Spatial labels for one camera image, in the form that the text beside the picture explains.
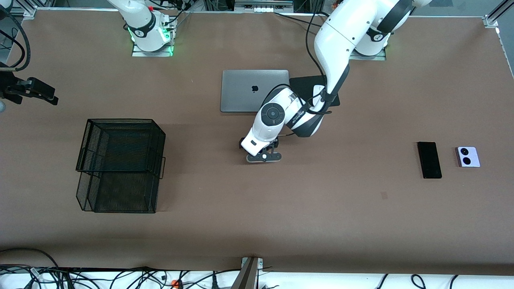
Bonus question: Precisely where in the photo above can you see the long black smartphone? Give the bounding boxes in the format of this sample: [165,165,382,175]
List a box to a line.
[416,141,443,179]

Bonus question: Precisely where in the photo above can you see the lavender flip phone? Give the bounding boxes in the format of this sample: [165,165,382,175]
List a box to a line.
[455,147,481,168]

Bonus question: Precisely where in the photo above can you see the silver closed laptop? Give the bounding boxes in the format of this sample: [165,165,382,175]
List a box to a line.
[220,69,290,113]

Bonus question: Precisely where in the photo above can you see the black mouse pad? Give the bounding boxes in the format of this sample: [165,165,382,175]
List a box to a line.
[289,75,341,108]

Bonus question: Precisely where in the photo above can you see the white power strip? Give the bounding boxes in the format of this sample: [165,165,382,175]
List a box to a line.
[234,0,294,13]

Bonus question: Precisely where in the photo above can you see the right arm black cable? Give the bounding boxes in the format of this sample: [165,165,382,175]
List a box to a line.
[0,6,31,71]

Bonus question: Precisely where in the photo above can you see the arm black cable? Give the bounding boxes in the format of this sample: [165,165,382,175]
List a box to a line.
[262,11,335,116]
[0,6,31,71]

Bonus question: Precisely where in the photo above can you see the black wire mesh tray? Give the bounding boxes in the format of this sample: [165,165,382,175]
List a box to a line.
[75,118,166,214]

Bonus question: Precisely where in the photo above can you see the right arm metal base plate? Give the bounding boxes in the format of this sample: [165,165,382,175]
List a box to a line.
[132,16,174,57]

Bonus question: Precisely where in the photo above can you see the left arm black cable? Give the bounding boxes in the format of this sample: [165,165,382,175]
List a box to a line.
[262,11,335,116]

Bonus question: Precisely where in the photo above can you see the long black table cable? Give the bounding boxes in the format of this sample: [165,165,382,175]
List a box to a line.
[274,12,328,28]

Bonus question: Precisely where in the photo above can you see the grey metal camera bracket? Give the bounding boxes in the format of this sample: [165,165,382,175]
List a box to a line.
[240,257,264,289]

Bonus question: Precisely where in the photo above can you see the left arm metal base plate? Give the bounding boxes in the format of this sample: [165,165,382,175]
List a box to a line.
[349,48,387,61]

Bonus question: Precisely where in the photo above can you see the grey looped floor cable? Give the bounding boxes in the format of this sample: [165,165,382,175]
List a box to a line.
[0,248,61,279]

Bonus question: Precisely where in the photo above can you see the black base cable bunch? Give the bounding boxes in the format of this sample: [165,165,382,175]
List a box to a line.
[161,0,196,31]

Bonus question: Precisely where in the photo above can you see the tangled black floor cables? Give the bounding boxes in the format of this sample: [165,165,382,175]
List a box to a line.
[0,265,241,289]

